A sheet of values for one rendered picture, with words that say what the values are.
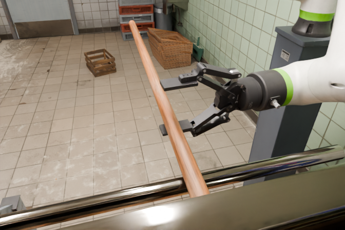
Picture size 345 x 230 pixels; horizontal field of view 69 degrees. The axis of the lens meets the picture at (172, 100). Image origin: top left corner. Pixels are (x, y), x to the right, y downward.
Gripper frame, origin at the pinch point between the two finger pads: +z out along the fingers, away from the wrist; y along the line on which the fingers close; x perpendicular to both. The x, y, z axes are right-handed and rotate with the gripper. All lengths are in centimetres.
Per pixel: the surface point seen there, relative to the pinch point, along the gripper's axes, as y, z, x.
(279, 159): 3.0, -16.0, -16.6
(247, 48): 72, -134, 148
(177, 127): 1.2, -0.1, -4.8
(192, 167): 0.0, 1.3, -15.4
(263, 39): 54, -132, 128
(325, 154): 3.1, -25.5, -18.2
